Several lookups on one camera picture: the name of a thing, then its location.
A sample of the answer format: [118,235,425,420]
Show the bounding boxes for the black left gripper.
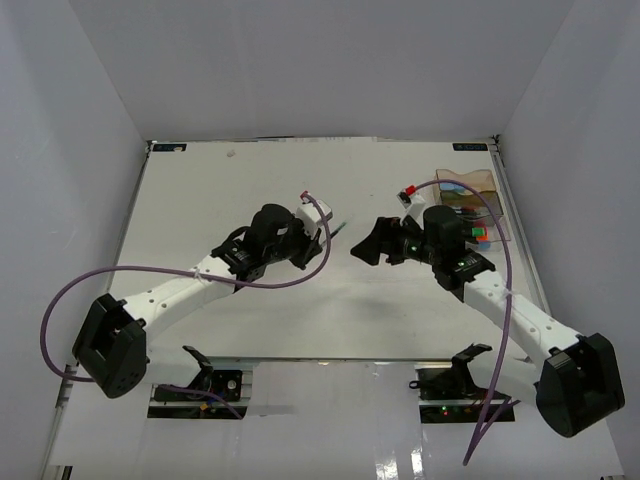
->
[264,216,323,271]

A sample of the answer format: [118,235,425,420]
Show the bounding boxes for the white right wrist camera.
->
[396,185,426,226]

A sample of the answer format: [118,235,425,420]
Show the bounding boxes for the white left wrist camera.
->
[295,200,333,239]

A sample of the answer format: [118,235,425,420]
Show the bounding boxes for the transparent tiered organizer container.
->
[433,169,511,252]

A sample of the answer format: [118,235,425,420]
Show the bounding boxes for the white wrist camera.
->
[396,185,426,226]
[295,200,333,239]

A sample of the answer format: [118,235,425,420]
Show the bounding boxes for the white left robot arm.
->
[72,200,332,399]

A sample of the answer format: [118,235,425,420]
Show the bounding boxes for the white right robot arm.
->
[351,205,625,438]

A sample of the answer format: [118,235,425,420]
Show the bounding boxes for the blue correction tape case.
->
[439,182,466,195]

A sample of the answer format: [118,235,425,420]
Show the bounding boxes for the green gel pen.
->
[331,216,353,238]

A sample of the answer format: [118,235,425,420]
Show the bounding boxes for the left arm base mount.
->
[148,346,247,420]

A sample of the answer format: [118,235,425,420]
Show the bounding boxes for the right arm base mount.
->
[409,344,492,425]

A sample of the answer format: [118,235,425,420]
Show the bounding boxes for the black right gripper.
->
[351,215,441,266]

